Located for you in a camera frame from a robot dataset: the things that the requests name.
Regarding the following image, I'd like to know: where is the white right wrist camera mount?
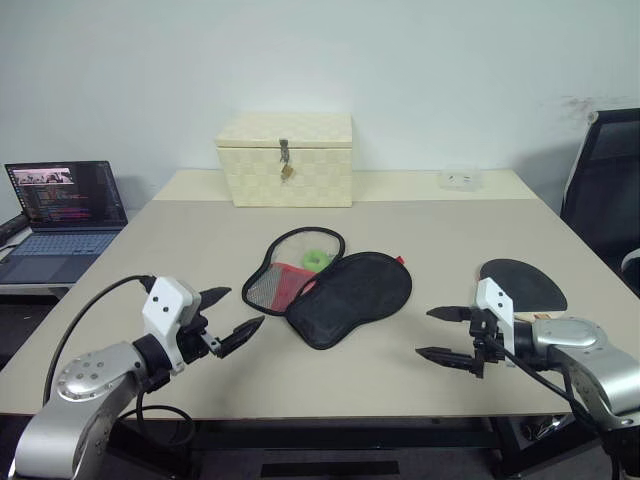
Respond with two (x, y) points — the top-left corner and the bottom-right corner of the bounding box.
(474, 278), (517, 354)

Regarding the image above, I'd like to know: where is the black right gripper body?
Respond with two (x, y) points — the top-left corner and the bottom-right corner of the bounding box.
(466, 308), (507, 380)

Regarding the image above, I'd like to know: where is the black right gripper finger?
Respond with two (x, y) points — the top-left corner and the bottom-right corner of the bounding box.
(415, 346), (475, 372)
(426, 305), (472, 324)

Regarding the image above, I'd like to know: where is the black table tennis paddle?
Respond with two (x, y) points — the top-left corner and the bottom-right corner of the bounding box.
(478, 257), (570, 322)

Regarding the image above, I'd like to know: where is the cream woven lidded box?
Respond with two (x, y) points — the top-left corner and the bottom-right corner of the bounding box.
(215, 112), (355, 210)

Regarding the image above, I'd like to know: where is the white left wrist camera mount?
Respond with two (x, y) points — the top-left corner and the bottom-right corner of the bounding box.
(141, 276), (202, 376)

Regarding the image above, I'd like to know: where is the grey metal fitting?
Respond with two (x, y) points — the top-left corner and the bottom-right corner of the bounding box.
(521, 416), (577, 442)

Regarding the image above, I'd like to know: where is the black mesh zip pouch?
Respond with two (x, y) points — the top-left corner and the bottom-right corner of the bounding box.
(241, 226), (414, 352)

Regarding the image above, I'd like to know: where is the open blue laptop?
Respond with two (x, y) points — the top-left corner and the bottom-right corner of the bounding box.
(0, 160), (131, 286)

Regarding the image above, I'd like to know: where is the clear plastic box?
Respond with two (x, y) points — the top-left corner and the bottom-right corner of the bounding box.
(439, 163), (484, 193)

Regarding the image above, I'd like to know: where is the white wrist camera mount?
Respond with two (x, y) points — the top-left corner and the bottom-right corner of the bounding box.
(474, 278), (517, 354)
(141, 276), (202, 376)

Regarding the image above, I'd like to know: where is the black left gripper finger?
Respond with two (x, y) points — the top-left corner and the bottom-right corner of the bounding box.
(215, 314), (266, 359)
(199, 286), (234, 311)

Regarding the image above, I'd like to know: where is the black table frame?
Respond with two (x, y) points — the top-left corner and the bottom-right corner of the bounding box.
(107, 413), (609, 480)

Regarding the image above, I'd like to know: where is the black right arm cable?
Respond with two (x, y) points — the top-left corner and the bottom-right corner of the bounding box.
(482, 333), (632, 480)

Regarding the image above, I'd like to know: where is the black mesh office chair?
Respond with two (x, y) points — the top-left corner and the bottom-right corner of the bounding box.
(559, 107), (640, 297)

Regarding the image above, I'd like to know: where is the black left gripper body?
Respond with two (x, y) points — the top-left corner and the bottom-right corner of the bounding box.
(175, 294), (224, 365)

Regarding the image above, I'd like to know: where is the green round toy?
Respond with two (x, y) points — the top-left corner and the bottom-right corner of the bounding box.
(301, 248), (332, 274)

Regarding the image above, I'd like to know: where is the black handheld device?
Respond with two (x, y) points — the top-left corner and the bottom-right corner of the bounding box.
(0, 214), (29, 245)

